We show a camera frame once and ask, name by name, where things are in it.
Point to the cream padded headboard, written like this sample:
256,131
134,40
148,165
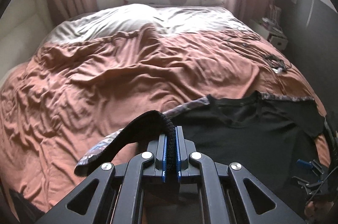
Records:
24,25

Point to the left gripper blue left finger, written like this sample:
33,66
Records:
155,170

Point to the black knit sweater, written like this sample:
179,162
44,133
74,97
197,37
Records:
266,133

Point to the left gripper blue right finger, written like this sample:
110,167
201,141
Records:
186,172

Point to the person's right hand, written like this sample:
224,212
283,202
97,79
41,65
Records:
317,210

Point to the white bedside table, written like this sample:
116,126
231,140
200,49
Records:
269,28

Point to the dark wardrobe door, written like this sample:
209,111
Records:
311,29

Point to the brown bed cover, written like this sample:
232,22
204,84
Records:
75,96

